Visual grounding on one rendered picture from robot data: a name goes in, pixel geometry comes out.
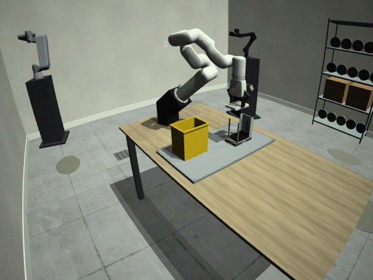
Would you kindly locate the yellow open-top bin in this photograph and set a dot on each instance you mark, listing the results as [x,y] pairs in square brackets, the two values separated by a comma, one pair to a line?
[189,137]

